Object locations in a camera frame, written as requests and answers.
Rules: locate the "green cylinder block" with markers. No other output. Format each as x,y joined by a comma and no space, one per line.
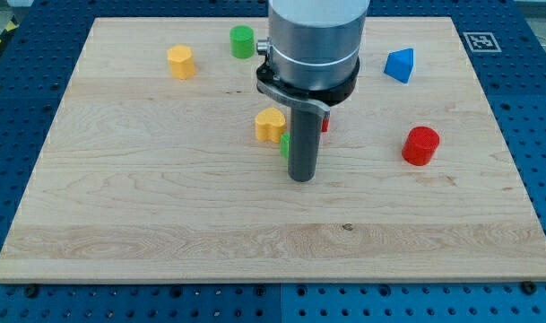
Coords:
242,42

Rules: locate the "yellow heart block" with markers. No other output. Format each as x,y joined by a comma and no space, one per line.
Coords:
270,125

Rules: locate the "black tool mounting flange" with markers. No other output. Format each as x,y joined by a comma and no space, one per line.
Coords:
315,102

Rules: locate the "wooden board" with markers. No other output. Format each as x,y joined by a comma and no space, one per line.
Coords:
148,179

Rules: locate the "red block behind tool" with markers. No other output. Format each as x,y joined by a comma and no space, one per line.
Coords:
325,125

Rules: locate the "white fiducial marker tag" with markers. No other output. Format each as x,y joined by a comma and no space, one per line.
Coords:
481,42

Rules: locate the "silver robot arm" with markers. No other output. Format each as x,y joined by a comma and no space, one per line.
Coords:
314,44

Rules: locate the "yellow hexagon block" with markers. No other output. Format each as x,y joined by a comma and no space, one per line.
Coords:
181,62

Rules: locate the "green block behind tool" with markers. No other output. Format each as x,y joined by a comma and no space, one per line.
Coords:
285,145

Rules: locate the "red cylinder block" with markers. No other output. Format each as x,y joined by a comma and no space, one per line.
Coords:
420,145

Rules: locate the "dark grey cylindrical pointer tool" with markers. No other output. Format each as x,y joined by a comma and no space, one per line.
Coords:
305,131

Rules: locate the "blue triangular prism block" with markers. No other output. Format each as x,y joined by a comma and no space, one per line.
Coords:
399,65

